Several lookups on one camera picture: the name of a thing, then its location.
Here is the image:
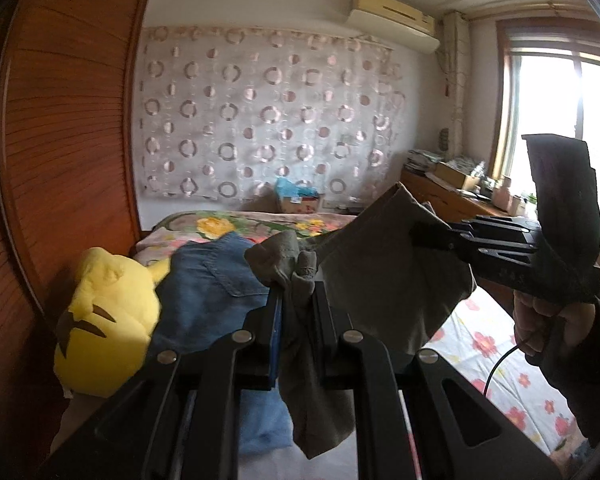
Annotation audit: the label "black cable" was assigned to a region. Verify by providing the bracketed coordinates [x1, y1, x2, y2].
[484, 337, 531, 396]

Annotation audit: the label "person's right hand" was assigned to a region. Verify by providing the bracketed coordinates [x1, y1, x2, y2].
[512, 290, 598, 356]

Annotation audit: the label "blue plastic bag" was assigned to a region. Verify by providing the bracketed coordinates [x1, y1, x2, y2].
[274, 177, 317, 199]

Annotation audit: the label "window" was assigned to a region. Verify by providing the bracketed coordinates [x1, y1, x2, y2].
[490, 15, 600, 256]

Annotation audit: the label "small cardboard box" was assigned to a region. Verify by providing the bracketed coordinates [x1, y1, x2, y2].
[277, 195, 323, 214]

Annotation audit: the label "pink jar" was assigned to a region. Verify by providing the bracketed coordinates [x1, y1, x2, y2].
[495, 176, 513, 208]

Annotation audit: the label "flat cardboard box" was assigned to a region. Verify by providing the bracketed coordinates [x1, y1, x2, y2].
[432, 160, 481, 189]

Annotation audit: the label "pale window curtain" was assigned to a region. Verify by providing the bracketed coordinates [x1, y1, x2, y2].
[437, 10, 471, 161]

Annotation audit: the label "blue jeans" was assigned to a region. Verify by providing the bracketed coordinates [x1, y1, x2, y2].
[152, 232, 293, 456]

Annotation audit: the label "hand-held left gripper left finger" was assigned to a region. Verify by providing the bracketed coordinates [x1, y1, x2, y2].
[37, 287, 286, 480]

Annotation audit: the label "wall air conditioner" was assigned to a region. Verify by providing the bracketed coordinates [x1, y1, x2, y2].
[347, 0, 441, 54]

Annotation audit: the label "yellow plush toy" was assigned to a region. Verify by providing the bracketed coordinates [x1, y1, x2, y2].
[54, 246, 171, 397]

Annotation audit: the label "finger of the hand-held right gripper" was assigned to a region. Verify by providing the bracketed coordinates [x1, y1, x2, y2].
[409, 219, 476, 263]

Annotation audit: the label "wooden headboard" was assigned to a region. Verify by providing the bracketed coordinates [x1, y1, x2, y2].
[0, 0, 161, 461]

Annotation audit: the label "circle patterned curtain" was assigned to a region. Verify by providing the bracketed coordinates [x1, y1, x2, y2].
[139, 25, 406, 201]

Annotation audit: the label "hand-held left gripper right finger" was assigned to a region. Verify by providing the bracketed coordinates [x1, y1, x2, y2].
[312, 282, 563, 480]

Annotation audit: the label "stack of papers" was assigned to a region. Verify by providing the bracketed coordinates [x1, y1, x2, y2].
[405, 147, 446, 173]

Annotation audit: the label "person's right forearm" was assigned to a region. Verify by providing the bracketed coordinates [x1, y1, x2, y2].
[537, 299, 600, 446]

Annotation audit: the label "green pants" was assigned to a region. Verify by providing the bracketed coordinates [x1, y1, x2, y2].
[244, 182, 478, 460]

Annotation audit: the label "white floral bedsheet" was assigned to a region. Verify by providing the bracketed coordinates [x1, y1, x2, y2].
[50, 230, 588, 480]

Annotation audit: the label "colourful floral blanket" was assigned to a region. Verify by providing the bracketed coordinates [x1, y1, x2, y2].
[132, 210, 361, 266]

